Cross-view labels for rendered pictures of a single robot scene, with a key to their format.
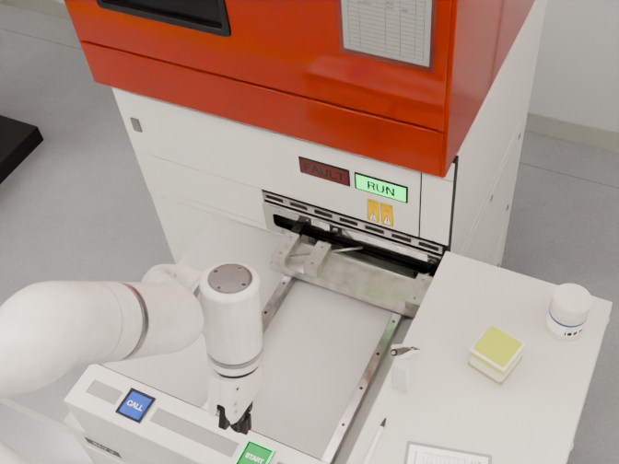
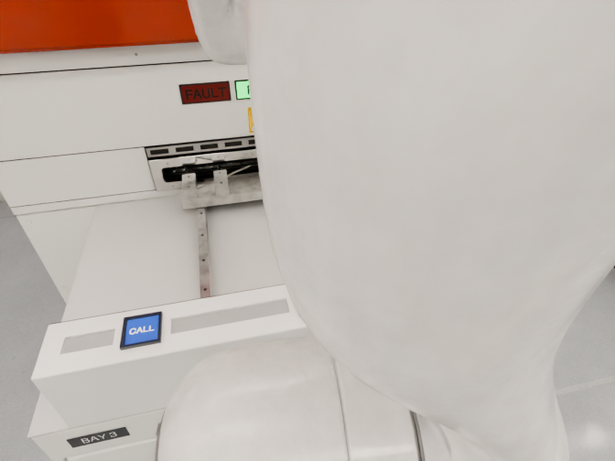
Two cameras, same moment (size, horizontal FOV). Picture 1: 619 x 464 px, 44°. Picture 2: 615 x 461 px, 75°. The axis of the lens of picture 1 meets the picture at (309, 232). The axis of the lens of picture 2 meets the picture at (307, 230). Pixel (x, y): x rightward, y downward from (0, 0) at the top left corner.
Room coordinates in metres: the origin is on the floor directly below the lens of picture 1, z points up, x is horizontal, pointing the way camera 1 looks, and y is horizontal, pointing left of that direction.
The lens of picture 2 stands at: (0.30, 0.46, 1.45)
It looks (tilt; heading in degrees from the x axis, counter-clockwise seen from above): 39 degrees down; 315
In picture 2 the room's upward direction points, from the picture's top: straight up
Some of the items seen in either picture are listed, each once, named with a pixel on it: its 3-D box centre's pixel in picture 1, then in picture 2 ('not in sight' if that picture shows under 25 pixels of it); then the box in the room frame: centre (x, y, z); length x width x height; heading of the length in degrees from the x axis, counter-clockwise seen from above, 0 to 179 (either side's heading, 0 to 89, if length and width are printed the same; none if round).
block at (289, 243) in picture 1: (286, 248); (189, 186); (1.12, 0.06, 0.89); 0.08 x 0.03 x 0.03; 148
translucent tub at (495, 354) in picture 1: (496, 355); not in sight; (0.71, -0.31, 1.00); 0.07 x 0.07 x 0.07; 43
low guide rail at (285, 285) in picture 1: (257, 331); (204, 251); (0.95, 0.14, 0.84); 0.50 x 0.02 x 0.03; 148
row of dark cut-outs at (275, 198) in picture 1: (348, 220); (232, 143); (1.12, -0.09, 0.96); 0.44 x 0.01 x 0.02; 58
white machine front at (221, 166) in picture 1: (277, 178); (158, 127); (1.23, 0.05, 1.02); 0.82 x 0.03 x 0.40; 58
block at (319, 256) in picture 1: (317, 259); (221, 182); (1.08, -0.01, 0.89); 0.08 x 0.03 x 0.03; 148
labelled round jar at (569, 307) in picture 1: (567, 312); not in sight; (0.78, -0.46, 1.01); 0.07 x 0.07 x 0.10
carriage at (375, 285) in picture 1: (349, 277); (252, 187); (1.04, -0.08, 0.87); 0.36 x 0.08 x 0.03; 58
